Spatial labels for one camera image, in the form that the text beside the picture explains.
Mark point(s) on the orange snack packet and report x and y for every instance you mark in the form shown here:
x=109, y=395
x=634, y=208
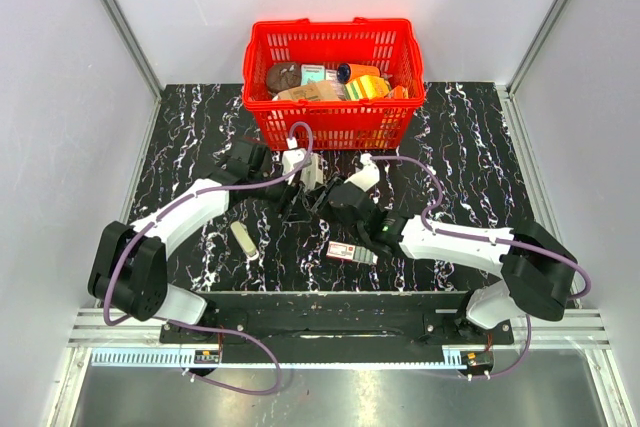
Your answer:
x=398, y=93

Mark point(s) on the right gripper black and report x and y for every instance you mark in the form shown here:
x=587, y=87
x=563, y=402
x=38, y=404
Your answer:
x=328, y=207

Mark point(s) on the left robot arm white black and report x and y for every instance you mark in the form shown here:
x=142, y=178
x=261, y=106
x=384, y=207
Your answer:
x=130, y=274

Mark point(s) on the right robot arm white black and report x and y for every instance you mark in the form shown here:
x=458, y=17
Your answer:
x=535, y=272

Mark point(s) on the teal white small box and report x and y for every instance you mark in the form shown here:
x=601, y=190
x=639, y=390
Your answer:
x=312, y=73

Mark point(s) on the brown round cookie pack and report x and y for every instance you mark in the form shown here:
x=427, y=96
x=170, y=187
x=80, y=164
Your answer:
x=283, y=76

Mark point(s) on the orange cylinder tube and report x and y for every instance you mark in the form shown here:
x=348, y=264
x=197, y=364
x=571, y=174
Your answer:
x=347, y=72

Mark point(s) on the brown cardboard package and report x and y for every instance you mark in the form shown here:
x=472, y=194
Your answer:
x=320, y=91

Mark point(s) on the aluminium frame rail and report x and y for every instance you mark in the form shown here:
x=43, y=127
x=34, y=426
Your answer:
x=153, y=344

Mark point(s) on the yellow green box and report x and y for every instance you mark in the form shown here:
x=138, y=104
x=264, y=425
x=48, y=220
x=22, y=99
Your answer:
x=368, y=87

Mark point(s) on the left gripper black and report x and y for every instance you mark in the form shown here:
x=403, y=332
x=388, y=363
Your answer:
x=290, y=204

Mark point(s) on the red staple box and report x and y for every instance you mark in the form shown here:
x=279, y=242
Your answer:
x=351, y=253

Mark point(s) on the red plastic shopping basket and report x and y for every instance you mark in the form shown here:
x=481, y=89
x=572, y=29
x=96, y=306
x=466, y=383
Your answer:
x=336, y=85

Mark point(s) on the staple remover tool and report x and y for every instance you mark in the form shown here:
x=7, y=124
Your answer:
x=311, y=175

